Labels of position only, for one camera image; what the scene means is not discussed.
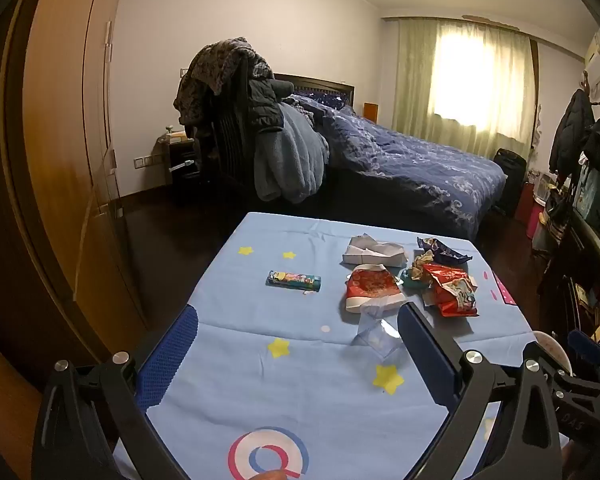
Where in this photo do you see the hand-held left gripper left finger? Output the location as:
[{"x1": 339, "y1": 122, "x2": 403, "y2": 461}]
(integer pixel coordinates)
[{"x1": 32, "y1": 305, "x2": 201, "y2": 480}]

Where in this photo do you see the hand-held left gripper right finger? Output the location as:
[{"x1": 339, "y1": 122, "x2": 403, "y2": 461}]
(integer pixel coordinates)
[{"x1": 397, "y1": 302, "x2": 563, "y2": 480}]

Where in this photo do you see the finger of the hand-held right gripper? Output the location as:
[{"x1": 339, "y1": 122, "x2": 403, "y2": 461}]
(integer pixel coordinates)
[{"x1": 566, "y1": 329, "x2": 600, "y2": 386}]

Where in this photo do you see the teal plastic cup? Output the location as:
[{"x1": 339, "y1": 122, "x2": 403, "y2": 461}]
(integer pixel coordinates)
[{"x1": 399, "y1": 267, "x2": 431, "y2": 292}]

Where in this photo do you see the brown paper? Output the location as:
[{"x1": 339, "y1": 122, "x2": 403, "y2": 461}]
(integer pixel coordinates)
[{"x1": 409, "y1": 254, "x2": 435, "y2": 282}]

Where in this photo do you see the white round bin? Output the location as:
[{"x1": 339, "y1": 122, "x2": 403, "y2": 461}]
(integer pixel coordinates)
[{"x1": 532, "y1": 331, "x2": 576, "y2": 377}]

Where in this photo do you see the clear plastic wrapper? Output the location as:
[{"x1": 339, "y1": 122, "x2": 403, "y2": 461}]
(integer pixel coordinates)
[{"x1": 351, "y1": 310, "x2": 406, "y2": 362}]

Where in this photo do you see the dark wooden cabinet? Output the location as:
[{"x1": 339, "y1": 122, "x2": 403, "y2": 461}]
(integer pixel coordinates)
[{"x1": 540, "y1": 205, "x2": 600, "y2": 361}]

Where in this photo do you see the red snack bag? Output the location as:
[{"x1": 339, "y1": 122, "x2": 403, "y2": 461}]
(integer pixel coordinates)
[{"x1": 420, "y1": 262, "x2": 480, "y2": 319}]

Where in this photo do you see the light blue star-print tablecloth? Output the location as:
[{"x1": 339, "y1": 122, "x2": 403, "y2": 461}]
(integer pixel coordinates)
[{"x1": 112, "y1": 211, "x2": 535, "y2": 480}]

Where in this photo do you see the red and white packet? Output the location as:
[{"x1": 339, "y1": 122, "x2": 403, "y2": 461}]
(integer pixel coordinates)
[{"x1": 345, "y1": 264, "x2": 409, "y2": 315}]

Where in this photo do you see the dark blue snack bag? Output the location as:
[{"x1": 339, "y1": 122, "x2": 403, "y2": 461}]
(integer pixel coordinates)
[{"x1": 416, "y1": 236, "x2": 474, "y2": 265}]

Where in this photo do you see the crumpled white paper box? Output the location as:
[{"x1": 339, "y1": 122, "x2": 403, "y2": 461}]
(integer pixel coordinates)
[{"x1": 341, "y1": 234, "x2": 409, "y2": 267}]

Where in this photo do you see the pink storage bin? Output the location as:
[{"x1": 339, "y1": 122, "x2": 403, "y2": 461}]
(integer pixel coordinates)
[{"x1": 515, "y1": 182, "x2": 548, "y2": 240}]

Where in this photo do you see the colourful candy tube wrapper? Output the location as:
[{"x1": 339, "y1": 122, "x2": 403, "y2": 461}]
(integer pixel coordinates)
[{"x1": 266, "y1": 270, "x2": 324, "y2": 293}]

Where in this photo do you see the teal hanging bag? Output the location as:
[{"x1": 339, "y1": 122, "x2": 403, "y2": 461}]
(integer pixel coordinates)
[{"x1": 575, "y1": 157, "x2": 600, "y2": 226}]

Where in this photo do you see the black suitcase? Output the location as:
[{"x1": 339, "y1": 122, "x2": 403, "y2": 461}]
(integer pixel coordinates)
[{"x1": 492, "y1": 147, "x2": 528, "y2": 217}]

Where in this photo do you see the bed with blue duvet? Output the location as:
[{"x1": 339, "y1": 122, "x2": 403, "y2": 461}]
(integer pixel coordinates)
[{"x1": 272, "y1": 72, "x2": 508, "y2": 241}]

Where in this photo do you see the dark nightstand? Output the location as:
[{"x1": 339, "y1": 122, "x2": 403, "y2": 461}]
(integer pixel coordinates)
[{"x1": 155, "y1": 132, "x2": 203, "y2": 193}]

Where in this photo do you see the black chair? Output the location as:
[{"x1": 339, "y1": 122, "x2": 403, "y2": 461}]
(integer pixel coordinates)
[{"x1": 194, "y1": 60, "x2": 261, "y2": 186}]

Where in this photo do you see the black hanging coat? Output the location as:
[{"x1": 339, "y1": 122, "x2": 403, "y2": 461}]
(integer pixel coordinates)
[{"x1": 549, "y1": 87, "x2": 597, "y2": 178}]

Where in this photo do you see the wooden wardrobe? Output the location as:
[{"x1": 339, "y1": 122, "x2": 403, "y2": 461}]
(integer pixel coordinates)
[{"x1": 0, "y1": 0, "x2": 148, "y2": 356}]

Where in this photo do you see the dark puffer jacket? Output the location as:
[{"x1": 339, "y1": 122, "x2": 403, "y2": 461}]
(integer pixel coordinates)
[{"x1": 247, "y1": 57, "x2": 293, "y2": 133}]

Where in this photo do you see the grey patterned jacket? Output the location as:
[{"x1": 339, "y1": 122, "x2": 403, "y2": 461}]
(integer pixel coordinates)
[{"x1": 174, "y1": 36, "x2": 276, "y2": 128}]

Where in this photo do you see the pale green curtain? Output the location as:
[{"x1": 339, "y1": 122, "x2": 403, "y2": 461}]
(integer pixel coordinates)
[{"x1": 392, "y1": 16, "x2": 541, "y2": 148}]

